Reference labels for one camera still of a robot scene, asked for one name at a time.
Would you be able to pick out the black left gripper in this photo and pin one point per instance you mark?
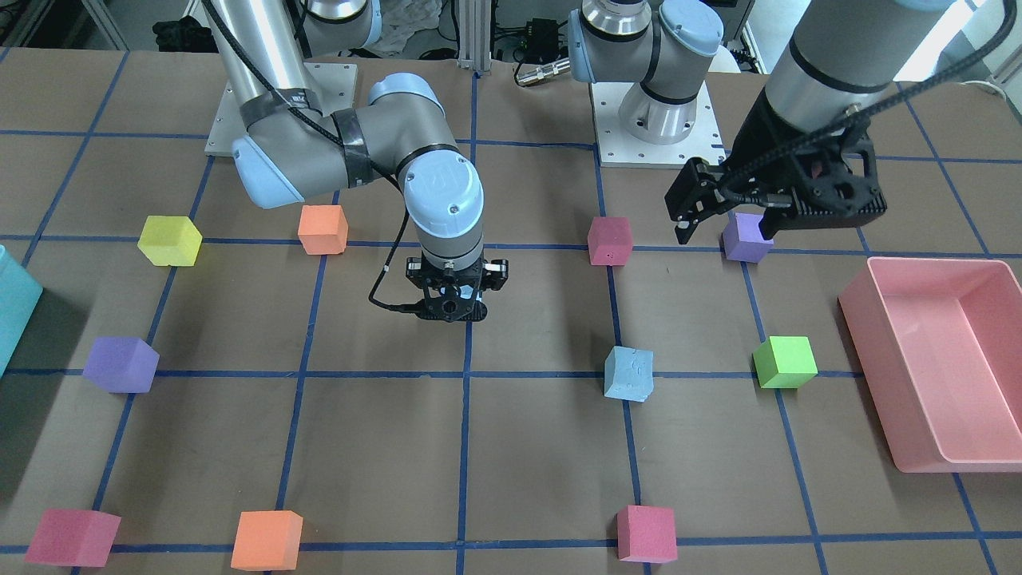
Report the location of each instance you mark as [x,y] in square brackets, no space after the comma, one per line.
[760,137]

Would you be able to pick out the light blue foam block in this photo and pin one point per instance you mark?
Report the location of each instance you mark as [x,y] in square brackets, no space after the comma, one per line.
[628,374]

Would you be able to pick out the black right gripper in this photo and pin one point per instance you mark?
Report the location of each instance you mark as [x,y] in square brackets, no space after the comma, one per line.
[414,273]

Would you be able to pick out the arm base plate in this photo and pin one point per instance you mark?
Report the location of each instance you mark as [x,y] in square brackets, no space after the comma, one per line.
[633,131]
[332,88]

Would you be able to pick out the pink foam block corner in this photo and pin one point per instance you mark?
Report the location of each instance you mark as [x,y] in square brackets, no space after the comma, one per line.
[74,538]

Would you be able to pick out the yellow foam block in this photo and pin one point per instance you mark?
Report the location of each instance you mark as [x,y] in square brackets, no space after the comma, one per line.
[170,241]

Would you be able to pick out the orange foam block back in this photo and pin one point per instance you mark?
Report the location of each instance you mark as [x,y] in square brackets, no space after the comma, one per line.
[323,230]

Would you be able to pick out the pink plastic bin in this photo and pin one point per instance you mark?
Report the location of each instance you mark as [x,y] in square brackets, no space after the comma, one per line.
[939,341]

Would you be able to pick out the teal plastic bin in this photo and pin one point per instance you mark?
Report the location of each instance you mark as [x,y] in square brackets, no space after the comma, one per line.
[20,294]

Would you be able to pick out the orange foam block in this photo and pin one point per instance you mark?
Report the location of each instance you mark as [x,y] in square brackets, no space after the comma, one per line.
[267,541]
[323,230]

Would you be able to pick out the pink foam block front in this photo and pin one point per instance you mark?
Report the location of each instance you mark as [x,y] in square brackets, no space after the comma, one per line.
[646,534]

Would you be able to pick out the green foam block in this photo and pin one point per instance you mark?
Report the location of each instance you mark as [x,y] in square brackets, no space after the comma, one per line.
[784,362]

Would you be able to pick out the purple foam block near bin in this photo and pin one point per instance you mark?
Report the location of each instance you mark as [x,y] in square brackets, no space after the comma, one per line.
[743,240]

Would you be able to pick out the orange foam block front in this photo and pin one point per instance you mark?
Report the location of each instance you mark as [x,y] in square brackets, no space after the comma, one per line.
[267,541]

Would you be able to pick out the pink foam block near base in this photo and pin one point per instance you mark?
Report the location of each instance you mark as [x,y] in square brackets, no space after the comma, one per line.
[610,241]

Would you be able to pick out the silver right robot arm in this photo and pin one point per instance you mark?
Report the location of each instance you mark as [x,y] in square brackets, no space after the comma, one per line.
[296,145]

